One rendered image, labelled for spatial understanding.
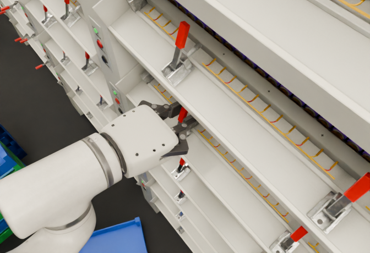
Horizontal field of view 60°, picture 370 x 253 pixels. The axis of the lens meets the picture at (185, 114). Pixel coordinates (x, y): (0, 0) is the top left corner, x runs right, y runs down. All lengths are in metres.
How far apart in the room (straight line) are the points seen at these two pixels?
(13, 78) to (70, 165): 1.74
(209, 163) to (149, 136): 0.15
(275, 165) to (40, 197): 0.30
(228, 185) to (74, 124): 1.35
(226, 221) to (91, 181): 0.39
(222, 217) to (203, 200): 0.06
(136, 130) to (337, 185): 0.30
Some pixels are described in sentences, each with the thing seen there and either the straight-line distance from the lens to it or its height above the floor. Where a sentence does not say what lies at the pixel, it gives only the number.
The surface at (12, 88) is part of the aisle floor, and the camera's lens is 2.13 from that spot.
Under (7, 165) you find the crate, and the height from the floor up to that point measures 0.43.
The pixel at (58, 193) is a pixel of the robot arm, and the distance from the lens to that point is 0.46.
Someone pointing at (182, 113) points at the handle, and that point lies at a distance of 0.57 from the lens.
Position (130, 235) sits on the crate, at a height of 0.00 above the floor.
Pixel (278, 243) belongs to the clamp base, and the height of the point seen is 0.96.
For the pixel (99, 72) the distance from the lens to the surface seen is 1.00.
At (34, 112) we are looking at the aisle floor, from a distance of 1.97.
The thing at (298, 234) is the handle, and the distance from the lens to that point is 0.52.
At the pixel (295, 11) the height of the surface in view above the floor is 1.32.
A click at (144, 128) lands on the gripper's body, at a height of 1.05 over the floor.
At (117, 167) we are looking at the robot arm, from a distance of 0.48.
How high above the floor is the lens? 1.49
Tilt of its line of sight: 57 degrees down
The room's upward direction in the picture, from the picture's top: straight up
